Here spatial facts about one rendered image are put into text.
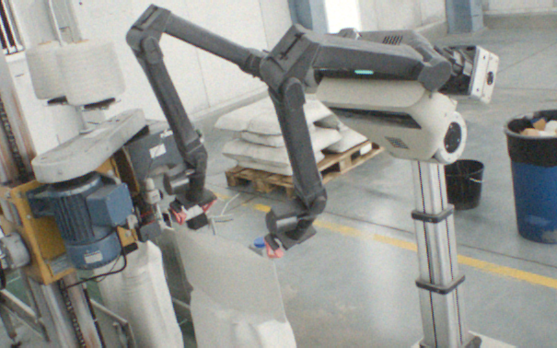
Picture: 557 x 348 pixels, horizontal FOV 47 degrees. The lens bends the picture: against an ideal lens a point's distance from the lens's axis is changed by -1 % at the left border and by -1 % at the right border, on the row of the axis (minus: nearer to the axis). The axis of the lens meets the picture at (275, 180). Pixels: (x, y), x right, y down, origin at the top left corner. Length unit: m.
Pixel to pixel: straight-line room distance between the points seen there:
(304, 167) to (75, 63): 0.69
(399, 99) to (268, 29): 6.07
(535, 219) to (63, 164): 2.76
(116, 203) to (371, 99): 0.75
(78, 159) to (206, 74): 5.48
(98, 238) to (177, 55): 5.22
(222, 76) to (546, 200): 4.43
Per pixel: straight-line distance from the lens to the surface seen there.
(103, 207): 1.77
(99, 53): 1.81
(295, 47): 1.27
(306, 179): 1.50
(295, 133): 1.39
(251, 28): 7.59
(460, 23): 10.54
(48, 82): 2.05
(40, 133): 4.91
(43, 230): 2.01
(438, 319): 2.28
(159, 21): 1.71
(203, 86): 7.16
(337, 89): 1.90
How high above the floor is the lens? 1.84
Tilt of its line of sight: 20 degrees down
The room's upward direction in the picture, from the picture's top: 11 degrees counter-clockwise
